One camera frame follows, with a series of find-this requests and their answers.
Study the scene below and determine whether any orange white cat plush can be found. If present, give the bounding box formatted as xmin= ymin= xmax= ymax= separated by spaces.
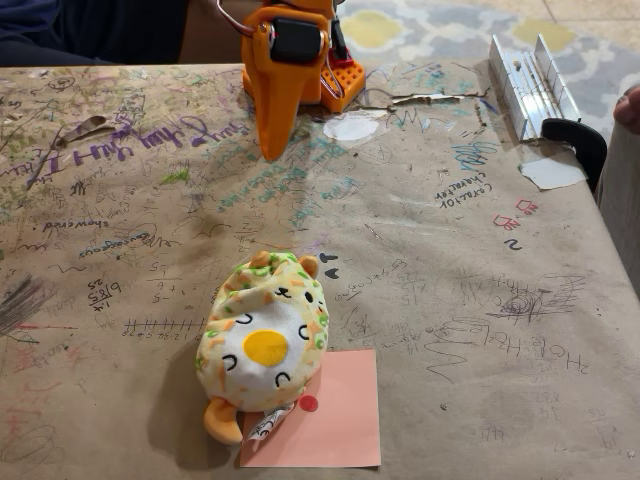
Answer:
xmin=195 ymin=251 xmax=331 ymax=446

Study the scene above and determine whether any small black red clamp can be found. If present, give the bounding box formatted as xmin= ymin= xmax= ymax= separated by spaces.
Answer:
xmin=329 ymin=17 xmax=352 ymax=67

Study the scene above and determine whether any brown flat panel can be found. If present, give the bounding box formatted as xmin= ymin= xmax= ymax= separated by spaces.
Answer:
xmin=178 ymin=0 xmax=246 ymax=65

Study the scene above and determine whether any grey yellow patterned rug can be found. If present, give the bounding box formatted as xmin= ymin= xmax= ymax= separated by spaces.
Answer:
xmin=324 ymin=0 xmax=640 ymax=144

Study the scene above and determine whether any person in dark blue clothes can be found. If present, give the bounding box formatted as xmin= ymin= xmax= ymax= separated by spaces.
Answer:
xmin=0 ymin=0 xmax=190 ymax=68

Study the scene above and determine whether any scribbled brown paper table cover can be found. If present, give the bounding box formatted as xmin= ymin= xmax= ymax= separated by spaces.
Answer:
xmin=0 ymin=62 xmax=640 ymax=480

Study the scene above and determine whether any large black clamp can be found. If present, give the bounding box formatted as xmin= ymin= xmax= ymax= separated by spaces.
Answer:
xmin=540 ymin=118 xmax=608 ymax=194

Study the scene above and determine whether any pink square sticky note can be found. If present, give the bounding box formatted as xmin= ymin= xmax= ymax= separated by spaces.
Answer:
xmin=239 ymin=348 xmax=382 ymax=469

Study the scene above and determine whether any person's bare foot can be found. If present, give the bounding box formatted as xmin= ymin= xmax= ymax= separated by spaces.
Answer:
xmin=613 ymin=85 xmax=640 ymax=127

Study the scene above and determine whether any grey upholstered seat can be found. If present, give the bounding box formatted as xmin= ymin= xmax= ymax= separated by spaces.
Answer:
xmin=594 ymin=119 xmax=640 ymax=304

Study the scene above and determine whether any white red base servo cable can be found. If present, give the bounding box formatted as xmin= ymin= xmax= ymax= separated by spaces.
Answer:
xmin=321 ymin=72 xmax=346 ymax=100

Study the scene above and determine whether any white red looped servo cable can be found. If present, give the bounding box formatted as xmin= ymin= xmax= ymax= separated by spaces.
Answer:
xmin=216 ymin=0 xmax=257 ymax=39

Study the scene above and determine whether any aluminium channel rail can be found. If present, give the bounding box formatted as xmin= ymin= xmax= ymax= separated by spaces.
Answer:
xmin=488 ymin=33 xmax=583 ymax=143

